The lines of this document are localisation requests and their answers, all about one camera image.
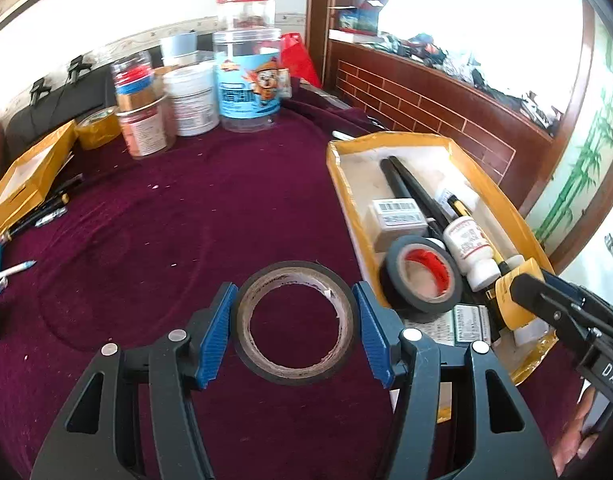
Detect shallow yellow cardboard box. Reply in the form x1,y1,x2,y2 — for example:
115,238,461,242
0,119,78,246

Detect silver blue pen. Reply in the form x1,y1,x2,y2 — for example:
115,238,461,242
34,207,68,228

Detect small white barcode box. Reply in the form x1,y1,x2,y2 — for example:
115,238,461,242
369,198,427,253

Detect white pen blue tip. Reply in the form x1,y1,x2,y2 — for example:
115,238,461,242
0,260,37,283

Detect thick black marker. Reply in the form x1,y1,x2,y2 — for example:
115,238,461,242
379,156,437,221

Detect long black pen gold tip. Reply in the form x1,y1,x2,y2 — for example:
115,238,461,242
0,210,42,246

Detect black tape roll white core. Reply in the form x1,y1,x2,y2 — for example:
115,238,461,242
230,260,359,388

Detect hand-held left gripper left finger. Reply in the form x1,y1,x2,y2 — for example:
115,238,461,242
30,281,240,480

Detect clear jar orange label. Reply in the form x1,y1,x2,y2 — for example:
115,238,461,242
115,95,177,160

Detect small clear jar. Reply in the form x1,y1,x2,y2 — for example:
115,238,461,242
109,51,157,111

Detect white plastic tub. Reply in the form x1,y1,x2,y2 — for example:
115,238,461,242
164,62,221,137

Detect wooden brick-pattern partition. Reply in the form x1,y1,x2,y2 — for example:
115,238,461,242
306,0,597,271

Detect yellow cardboard tray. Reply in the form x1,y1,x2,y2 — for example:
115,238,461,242
326,131,559,426

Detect person's right hand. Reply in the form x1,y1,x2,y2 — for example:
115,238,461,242
553,385,613,476

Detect wide yellow tape roll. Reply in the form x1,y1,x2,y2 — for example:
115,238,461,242
74,106,122,151

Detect colourful cardboard box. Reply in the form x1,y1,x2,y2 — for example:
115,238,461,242
336,0,389,43

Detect black clip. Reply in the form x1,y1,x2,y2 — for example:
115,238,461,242
69,56,94,83
30,79,52,106

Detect slim black marker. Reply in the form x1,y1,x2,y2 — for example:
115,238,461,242
391,156,457,231

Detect cluttered windowsill items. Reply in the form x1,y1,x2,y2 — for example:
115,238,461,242
376,30,567,131

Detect small green print box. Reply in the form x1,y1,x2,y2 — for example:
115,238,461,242
419,321,454,347
451,305,489,347

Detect red shopping bag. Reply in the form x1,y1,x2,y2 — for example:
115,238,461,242
280,32,323,90

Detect black tape roll red core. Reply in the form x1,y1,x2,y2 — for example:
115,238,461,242
379,235,464,323

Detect clear jar blue cartoon label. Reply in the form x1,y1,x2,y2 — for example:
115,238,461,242
212,27,283,133

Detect maroon tablecloth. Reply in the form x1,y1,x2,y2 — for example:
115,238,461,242
0,95,587,480

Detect white pill bottle red-lined label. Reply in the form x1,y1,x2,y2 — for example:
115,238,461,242
442,215,502,291

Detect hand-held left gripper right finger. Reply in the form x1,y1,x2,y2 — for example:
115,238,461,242
351,281,557,480

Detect clear jar red lid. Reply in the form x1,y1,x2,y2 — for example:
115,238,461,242
215,0,277,33

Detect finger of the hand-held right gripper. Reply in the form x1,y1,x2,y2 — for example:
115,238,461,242
510,272,613,361
539,269,613,331

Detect bamboo wall painting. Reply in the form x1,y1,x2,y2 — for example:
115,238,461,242
526,0,613,261

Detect short black pen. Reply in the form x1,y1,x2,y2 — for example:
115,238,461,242
46,174,84,201
36,192,70,211

